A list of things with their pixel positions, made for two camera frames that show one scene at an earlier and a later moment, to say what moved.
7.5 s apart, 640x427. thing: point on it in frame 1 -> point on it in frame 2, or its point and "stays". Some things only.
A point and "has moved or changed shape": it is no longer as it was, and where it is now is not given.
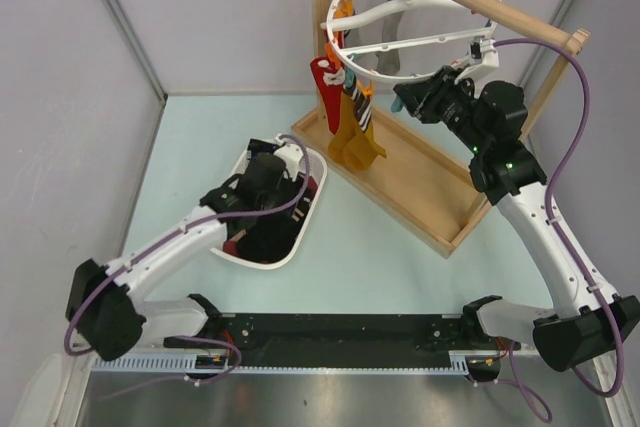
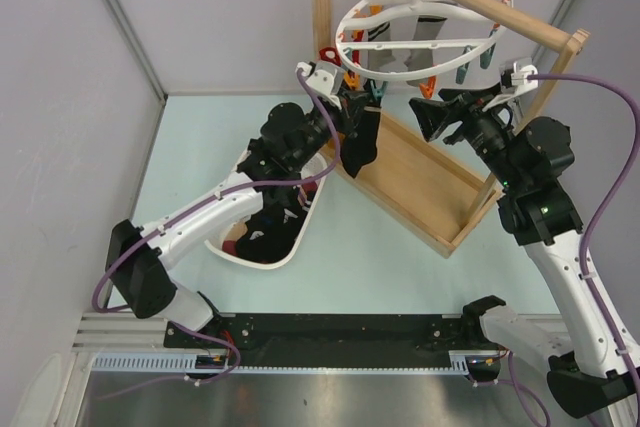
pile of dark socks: [270, 237] stays
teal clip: [396, 105] -> [378, 92]
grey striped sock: [389, 61] -> [427, 28]
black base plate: [338, 341] stays
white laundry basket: [317, 169] stays
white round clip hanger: [397, 28] has moved or changed shape
